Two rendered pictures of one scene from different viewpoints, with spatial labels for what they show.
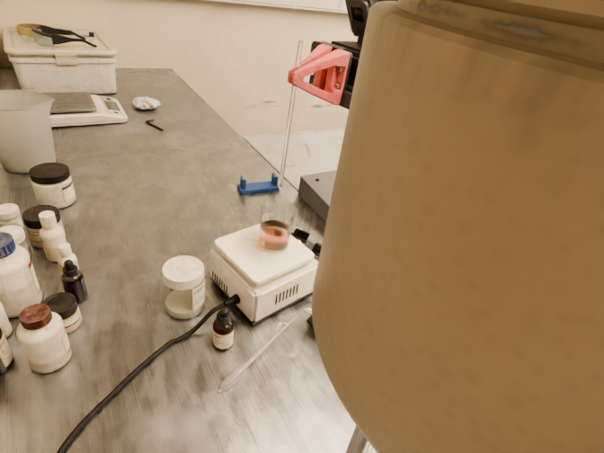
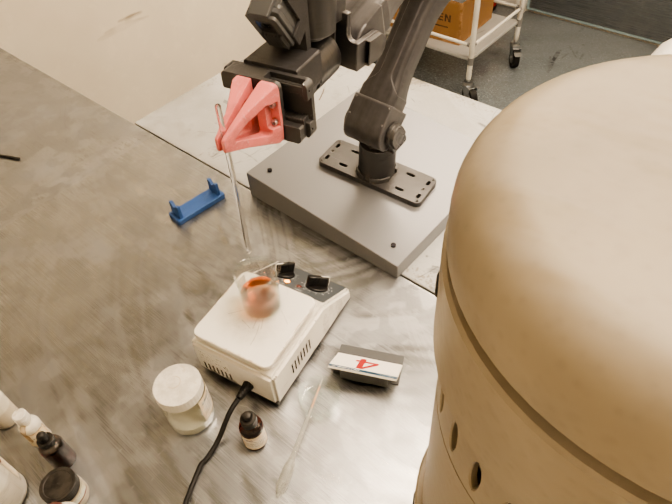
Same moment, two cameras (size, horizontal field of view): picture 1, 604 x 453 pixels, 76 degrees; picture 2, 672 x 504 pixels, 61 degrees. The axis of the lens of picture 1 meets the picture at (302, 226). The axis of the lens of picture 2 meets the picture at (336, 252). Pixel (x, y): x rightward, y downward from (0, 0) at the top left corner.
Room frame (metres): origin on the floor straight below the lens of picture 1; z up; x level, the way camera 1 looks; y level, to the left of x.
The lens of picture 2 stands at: (0.02, 0.03, 1.58)
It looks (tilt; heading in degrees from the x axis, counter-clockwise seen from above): 47 degrees down; 349
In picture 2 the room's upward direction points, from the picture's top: 5 degrees counter-clockwise
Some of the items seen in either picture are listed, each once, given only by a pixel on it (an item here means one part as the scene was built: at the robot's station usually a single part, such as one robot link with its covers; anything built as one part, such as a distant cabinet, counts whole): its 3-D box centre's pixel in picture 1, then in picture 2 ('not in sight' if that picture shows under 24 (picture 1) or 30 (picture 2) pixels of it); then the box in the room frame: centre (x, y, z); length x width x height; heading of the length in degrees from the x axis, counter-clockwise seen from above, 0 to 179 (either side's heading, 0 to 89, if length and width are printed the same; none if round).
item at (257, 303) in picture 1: (274, 264); (271, 322); (0.50, 0.04, 0.94); 0.22 x 0.13 x 0.08; 136
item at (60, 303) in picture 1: (62, 314); (65, 491); (0.35, 0.31, 0.92); 0.04 x 0.04 x 0.04
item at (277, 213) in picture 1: (277, 226); (260, 288); (0.49, 0.04, 1.02); 0.06 x 0.05 x 0.08; 81
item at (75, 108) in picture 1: (75, 108); not in sight; (1.09, 0.72, 0.92); 0.26 x 0.19 x 0.05; 126
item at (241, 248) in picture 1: (264, 249); (255, 317); (0.48, 0.05, 0.98); 0.12 x 0.12 x 0.01; 46
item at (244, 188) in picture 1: (259, 182); (195, 199); (0.82, 0.12, 0.92); 0.10 x 0.03 x 0.04; 120
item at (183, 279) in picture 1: (184, 288); (185, 400); (0.42, 0.16, 0.94); 0.06 x 0.06 x 0.08
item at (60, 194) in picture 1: (53, 185); not in sight; (0.64, 0.50, 0.94); 0.07 x 0.07 x 0.07
